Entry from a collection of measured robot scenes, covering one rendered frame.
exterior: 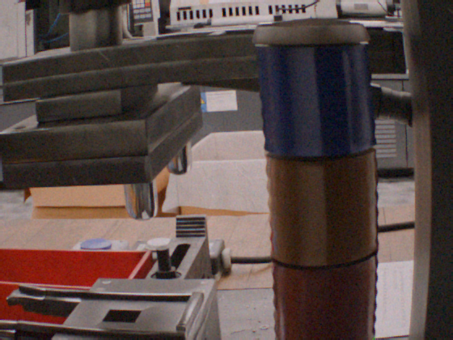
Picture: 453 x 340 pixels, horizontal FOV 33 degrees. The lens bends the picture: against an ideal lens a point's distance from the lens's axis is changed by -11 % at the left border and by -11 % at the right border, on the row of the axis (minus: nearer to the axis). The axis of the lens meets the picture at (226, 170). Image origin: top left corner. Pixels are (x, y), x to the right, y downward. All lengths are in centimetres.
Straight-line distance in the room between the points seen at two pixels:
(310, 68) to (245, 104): 484
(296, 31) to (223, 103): 486
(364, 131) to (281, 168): 3
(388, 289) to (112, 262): 29
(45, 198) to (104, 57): 249
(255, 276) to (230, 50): 47
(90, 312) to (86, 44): 21
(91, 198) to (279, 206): 264
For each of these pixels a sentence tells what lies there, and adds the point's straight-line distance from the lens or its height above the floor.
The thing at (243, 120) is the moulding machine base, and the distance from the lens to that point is 510.
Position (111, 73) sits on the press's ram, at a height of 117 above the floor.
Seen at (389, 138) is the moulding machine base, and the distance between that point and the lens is 504.
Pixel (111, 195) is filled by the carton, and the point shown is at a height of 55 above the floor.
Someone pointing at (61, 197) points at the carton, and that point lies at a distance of 294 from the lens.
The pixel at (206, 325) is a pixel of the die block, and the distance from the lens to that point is 62.
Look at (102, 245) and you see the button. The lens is 95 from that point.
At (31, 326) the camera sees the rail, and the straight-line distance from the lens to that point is 58.
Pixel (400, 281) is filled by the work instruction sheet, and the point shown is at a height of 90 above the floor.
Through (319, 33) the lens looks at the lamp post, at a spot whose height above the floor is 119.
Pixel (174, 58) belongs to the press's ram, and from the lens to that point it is 49.
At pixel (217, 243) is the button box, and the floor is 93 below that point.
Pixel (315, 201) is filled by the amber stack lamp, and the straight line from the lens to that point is 25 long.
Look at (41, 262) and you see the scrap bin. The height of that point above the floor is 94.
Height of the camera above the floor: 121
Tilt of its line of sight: 12 degrees down
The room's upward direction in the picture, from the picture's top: 5 degrees counter-clockwise
